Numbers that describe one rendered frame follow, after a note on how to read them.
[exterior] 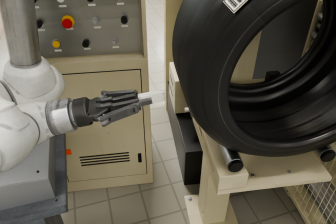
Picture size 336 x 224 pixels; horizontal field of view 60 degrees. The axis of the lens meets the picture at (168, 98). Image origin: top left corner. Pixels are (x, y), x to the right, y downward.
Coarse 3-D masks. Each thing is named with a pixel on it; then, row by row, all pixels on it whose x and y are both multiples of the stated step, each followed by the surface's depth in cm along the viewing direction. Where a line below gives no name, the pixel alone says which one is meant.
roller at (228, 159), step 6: (222, 150) 86; (228, 150) 84; (228, 156) 82; (234, 156) 82; (228, 162) 81; (234, 162) 80; (240, 162) 81; (228, 168) 82; (234, 168) 82; (240, 168) 82
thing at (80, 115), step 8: (72, 104) 73; (80, 104) 72; (88, 104) 76; (72, 112) 72; (80, 112) 72; (88, 112) 73; (96, 112) 73; (104, 112) 73; (80, 120) 72; (88, 120) 73; (96, 120) 73
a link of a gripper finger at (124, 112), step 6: (120, 108) 72; (126, 108) 72; (132, 108) 73; (108, 114) 71; (114, 114) 72; (120, 114) 72; (126, 114) 73; (132, 114) 74; (102, 120) 70; (114, 120) 72
